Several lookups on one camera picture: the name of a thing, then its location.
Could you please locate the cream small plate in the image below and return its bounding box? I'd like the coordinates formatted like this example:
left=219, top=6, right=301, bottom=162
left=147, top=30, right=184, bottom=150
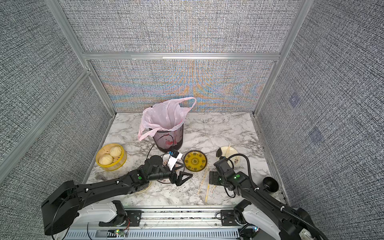
left=137, top=182, right=153, bottom=194

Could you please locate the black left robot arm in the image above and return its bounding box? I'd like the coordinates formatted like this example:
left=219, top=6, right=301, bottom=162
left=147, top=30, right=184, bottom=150
left=41, top=156, right=193, bottom=236

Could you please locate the cream plate with black patch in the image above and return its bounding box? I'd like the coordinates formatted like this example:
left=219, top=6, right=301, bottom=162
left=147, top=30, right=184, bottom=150
left=216, top=146, right=240, bottom=167

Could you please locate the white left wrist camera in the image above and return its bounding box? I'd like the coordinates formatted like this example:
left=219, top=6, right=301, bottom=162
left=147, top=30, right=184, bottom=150
left=167, top=151, right=183, bottom=170

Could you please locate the yellow dark patterned small plate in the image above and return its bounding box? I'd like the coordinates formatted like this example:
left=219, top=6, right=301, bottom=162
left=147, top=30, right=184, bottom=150
left=184, top=150, right=208, bottom=172

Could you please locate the white steamed bun upper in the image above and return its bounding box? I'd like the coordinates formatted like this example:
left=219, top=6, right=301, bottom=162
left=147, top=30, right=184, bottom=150
left=110, top=146, right=123, bottom=158

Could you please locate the aluminium enclosure frame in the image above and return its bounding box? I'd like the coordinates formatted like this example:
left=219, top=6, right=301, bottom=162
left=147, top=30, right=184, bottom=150
left=0, top=0, right=384, bottom=205

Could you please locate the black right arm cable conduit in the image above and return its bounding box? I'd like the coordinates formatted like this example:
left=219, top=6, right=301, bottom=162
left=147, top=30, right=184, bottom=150
left=226, top=153, right=329, bottom=240

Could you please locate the white plate with orange sunburst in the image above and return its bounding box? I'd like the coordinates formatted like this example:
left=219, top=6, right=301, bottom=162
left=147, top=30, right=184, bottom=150
left=158, top=154, right=185, bottom=185

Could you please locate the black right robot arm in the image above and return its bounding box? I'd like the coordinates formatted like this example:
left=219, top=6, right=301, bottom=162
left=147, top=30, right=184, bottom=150
left=210, top=157, right=327, bottom=240

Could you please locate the white steamed bun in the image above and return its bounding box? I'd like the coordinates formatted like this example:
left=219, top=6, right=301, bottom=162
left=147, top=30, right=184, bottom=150
left=98, top=154, right=114, bottom=166
left=110, top=146, right=123, bottom=158

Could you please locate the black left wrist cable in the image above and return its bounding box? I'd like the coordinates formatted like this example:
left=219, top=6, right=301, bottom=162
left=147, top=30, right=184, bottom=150
left=146, top=134, right=175, bottom=161

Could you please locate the white steamed bun lower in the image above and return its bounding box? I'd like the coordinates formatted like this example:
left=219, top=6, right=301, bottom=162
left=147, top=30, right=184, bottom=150
left=98, top=154, right=114, bottom=166

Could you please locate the black round object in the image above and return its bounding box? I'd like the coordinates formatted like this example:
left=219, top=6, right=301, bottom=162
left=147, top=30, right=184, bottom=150
left=262, top=177, right=279, bottom=194

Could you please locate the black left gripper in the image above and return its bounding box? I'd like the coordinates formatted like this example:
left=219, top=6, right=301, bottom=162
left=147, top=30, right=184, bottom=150
left=148, top=162, right=193, bottom=187

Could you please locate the yellow bamboo steamer basket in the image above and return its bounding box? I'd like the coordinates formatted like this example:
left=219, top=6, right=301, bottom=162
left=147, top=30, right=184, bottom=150
left=95, top=144, right=127, bottom=172

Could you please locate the black mesh trash bin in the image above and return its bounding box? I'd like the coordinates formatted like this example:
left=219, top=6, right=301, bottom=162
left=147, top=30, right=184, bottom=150
left=153, top=125, right=184, bottom=153

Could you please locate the pink plastic bin bag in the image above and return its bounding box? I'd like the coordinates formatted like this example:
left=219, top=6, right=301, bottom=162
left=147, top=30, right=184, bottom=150
left=138, top=97, right=197, bottom=142

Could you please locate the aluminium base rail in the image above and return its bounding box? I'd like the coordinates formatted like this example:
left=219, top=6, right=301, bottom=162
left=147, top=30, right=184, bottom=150
left=50, top=205, right=283, bottom=240

